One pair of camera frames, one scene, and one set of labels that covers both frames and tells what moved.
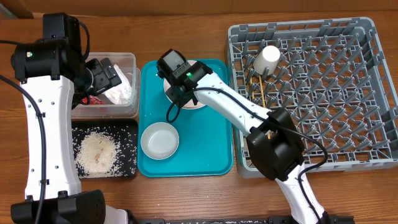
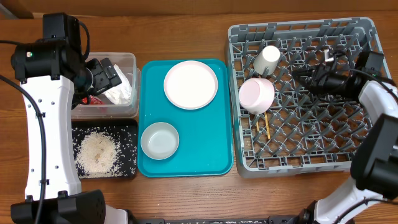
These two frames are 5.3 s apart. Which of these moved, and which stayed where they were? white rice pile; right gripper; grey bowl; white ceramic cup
Moved: right gripper
Stayed: grey bowl; white rice pile; white ceramic cup
